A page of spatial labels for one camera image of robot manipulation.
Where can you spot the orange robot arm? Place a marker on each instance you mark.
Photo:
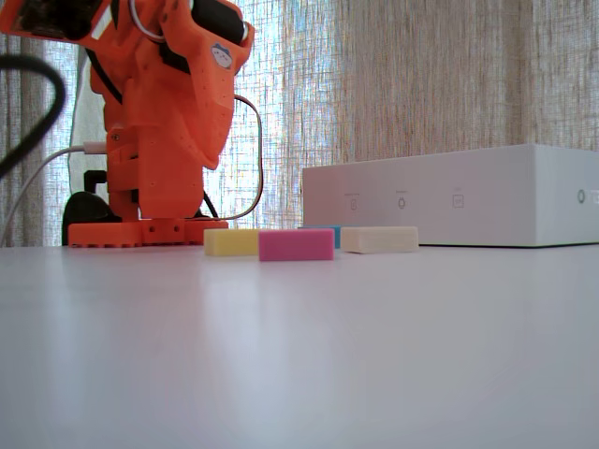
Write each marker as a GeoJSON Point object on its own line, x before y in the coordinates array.
{"type": "Point", "coordinates": [154, 178]}

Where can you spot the blue cuboid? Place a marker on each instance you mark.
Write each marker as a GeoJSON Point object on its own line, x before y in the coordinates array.
{"type": "Point", "coordinates": [337, 236]}

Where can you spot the yellow cuboid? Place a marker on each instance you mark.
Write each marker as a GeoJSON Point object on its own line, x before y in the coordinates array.
{"type": "Point", "coordinates": [229, 243]}

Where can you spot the pink cuboid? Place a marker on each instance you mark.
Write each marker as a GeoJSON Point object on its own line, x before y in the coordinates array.
{"type": "Point", "coordinates": [295, 245]}

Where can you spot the woven beige curtain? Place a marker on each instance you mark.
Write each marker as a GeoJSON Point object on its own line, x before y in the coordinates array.
{"type": "Point", "coordinates": [421, 70]}

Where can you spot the white box bin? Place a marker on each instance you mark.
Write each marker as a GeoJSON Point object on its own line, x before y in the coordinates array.
{"type": "Point", "coordinates": [468, 196]}

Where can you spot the black table clamp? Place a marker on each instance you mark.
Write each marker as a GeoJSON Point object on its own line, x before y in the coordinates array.
{"type": "Point", "coordinates": [84, 210]}

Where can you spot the cream cuboid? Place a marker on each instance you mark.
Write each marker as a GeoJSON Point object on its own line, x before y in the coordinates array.
{"type": "Point", "coordinates": [379, 239]}

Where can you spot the orange robot base plate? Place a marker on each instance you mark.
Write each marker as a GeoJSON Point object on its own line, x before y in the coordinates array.
{"type": "Point", "coordinates": [107, 234]}

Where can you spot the wrist camera on orange mount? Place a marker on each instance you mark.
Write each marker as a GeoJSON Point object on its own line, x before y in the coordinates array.
{"type": "Point", "coordinates": [47, 18]}

